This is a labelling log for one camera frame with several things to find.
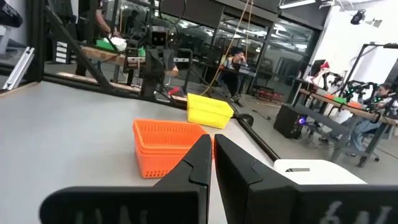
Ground red storage bins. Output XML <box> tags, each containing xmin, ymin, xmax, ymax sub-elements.
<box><xmin>257</xmin><ymin>86</ymin><xmax>284</xmax><ymax>102</ymax></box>

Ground person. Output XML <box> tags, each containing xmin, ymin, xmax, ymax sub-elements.
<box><xmin>74</xmin><ymin>0</ymin><xmax>122</xmax><ymax>77</ymax></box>
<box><xmin>348</xmin><ymin>82</ymin><xmax>398</xmax><ymax>158</ymax></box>
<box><xmin>217</xmin><ymin>46</ymin><xmax>249</xmax><ymax>105</ymax></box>

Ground black frame post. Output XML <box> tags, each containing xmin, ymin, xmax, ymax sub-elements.
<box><xmin>26</xmin><ymin>0</ymin><xmax>46</xmax><ymax>83</ymax></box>

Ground aluminium frame bracket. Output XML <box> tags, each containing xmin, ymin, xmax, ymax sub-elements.
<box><xmin>2</xmin><ymin>46</ymin><xmax>35</xmax><ymax>91</ymax></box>

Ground white ceiling light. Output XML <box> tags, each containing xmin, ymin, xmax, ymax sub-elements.
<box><xmin>279</xmin><ymin>0</ymin><xmax>317</xmax><ymax>9</ymax></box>

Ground wooden work table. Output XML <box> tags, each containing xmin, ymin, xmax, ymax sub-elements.
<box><xmin>294</xmin><ymin>88</ymin><xmax>398</xmax><ymax>169</ymax></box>
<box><xmin>81</xmin><ymin>45</ymin><xmax>180</xmax><ymax>77</ymax></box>

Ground drawer unit with white labels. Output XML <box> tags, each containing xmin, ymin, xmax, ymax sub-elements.
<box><xmin>54</xmin><ymin>40</ymin><xmax>69</xmax><ymax>65</ymax></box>

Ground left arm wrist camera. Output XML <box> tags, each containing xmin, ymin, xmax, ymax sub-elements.
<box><xmin>149</xmin><ymin>26</ymin><xmax>169</xmax><ymax>47</ymax></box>

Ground black ceiling camera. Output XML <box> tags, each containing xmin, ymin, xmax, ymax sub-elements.
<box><xmin>350</xmin><ymin>9</ymin><xmax>367</xmax><ymax>26</ymax></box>

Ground black table end rail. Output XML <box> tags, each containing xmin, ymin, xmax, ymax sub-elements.
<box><xmin>43</xmin><ymin>73</ymin><xmax>187</xmax><ymax>110</ymax></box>

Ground orange plastic basket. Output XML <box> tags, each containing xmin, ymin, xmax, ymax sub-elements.
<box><xmin>134</xmin><ymin>146</ymin><xmax>190</xmax><ymax>180</ymax></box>
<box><xmin>132</xmin><ymin>118</ymin><xmax>211</xmax><ymax>156</ymax></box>

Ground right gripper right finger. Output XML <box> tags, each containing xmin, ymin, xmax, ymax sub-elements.
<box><xmin>213</xmin><ymin>133</ymin><xmax>398</xmax><ymax>224</ymax></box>

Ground black diagonal frame brace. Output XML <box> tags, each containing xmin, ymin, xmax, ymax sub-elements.
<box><xmin>43</xmin><ymin>6</ymin><xmax>116</xmax><ymax>91</ymax></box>

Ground tan hanging rope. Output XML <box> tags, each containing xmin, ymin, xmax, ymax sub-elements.
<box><xmin>200</xmin><ymin>0</ymin><xmax>251</xmax><ymax>96</ymax></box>

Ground yellow plastic basket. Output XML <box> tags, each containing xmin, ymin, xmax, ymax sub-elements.
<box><xmin>186</xmin><ymin>92</ymin><xmax>235</xmax><ymax>119</ymax></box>
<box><xmin>187</xmin><ymin>107</ymin><xmax>233</xmax><ymax>130</ymax></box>

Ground black computer tower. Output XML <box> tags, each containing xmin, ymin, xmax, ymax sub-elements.
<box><xmin>273</xmin><ymin>104</ymin><xmax>308</xmax><ymax>140</ymax></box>

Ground black table side rail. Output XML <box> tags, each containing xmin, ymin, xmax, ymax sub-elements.
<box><xmin>231</xmin><ymin>113</ymin><xmax>281</xmax><ymax>162</ymax></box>

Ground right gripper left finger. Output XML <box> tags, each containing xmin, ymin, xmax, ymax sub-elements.
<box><xmin>39</xmin><ymin>133</ymin><xmax>213</xmax><ymax>224</ymax></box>

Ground small red object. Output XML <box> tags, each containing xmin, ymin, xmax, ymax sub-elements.
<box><xmin>167</xmin><ymin>86</ymin><xmax>185</xmax><ymax>97</ymax></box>

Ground white plastic basket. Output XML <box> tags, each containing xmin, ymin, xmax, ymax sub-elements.
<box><xmin>273</xmin><ymin>159</ymin><xmax>368</xmax><ymax>186</ymax></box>

